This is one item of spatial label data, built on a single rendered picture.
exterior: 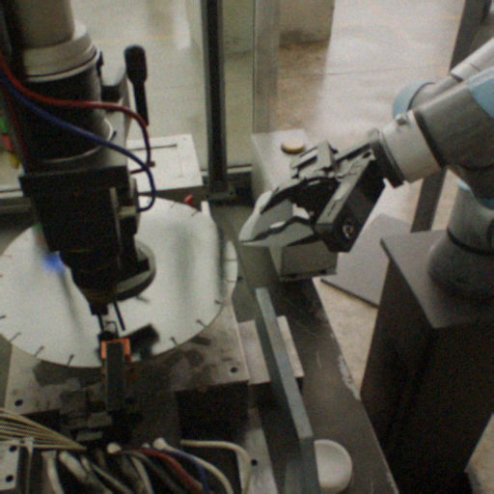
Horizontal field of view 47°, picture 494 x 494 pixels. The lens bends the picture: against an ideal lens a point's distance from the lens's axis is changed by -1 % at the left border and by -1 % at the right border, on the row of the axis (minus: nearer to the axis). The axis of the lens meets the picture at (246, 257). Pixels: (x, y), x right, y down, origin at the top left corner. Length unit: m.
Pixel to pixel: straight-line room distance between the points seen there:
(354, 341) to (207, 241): 1.21
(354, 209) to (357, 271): 1.53
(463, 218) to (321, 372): 0.35
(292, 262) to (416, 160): 0.42
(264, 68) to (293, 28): 2.92
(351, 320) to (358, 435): 1.18
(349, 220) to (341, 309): 1.43
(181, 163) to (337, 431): 0.55
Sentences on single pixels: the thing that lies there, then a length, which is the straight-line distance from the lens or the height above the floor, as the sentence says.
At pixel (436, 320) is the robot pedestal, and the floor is 0.75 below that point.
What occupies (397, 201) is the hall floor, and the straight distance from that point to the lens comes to 2.60.
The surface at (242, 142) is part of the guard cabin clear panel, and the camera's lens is 1.24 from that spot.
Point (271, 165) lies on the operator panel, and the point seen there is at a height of 0.90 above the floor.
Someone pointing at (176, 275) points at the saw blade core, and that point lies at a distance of 0.77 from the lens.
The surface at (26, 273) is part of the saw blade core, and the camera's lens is 0.82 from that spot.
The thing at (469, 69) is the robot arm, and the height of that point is 1.16.
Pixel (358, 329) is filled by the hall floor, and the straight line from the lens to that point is 2.00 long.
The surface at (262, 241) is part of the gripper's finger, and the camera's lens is 0.72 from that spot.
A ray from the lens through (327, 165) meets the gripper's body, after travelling 0.68.
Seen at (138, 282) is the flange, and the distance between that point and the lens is 0.75.
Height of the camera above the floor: 1.47
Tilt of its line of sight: 42 degrees down
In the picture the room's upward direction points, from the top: straight up
